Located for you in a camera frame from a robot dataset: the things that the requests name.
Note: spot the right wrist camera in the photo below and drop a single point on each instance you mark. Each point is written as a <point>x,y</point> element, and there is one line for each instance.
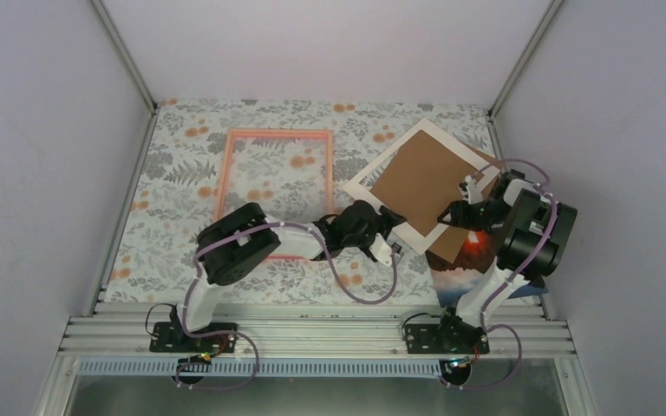
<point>470,190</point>

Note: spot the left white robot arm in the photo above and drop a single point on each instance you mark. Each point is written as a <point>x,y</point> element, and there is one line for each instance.
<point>233,247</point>

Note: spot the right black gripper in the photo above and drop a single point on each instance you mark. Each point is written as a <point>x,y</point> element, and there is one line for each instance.
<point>460,217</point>

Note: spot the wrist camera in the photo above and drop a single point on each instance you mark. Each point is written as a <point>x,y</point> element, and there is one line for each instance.
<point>470,190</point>
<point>384,252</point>

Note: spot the slotted cable duct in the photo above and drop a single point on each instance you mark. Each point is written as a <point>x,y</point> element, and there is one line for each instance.
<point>230,367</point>

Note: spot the left aluminium corner post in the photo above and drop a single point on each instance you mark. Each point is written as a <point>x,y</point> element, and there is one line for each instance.
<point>124,54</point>

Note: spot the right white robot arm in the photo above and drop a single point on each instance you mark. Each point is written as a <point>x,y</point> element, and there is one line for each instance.
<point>530,230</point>

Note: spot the floral patterned table mat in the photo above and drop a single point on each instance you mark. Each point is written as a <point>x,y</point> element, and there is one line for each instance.
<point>291,157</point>

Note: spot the white mat board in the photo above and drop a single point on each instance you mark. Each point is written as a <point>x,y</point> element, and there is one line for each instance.
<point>359,187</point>

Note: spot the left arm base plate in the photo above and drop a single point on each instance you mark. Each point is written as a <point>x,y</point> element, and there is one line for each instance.
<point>168,337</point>

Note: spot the volcano landscape photo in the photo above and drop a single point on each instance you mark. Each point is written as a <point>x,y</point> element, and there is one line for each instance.
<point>454,279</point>

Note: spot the aluminium rail beam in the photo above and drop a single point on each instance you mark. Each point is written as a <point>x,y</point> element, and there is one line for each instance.
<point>314,331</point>

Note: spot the aluminium corner post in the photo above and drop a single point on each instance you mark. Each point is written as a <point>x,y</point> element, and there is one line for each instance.
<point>124,54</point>
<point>536,38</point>

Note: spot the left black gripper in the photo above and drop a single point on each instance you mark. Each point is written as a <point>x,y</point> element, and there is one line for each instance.
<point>389,217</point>

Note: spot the pink wooden picture frame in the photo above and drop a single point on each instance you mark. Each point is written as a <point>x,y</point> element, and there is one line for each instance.
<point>224,172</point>

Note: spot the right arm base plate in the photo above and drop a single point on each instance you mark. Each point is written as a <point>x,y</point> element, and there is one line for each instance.
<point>425,340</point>

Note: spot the brown backing board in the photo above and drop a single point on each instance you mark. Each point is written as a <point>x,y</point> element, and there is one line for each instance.
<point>421,181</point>

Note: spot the right aluminium corner post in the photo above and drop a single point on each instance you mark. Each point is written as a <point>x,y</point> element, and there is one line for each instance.
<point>536,38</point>

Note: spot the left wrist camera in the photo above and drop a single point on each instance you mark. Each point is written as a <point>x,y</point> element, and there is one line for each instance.
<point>384,252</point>

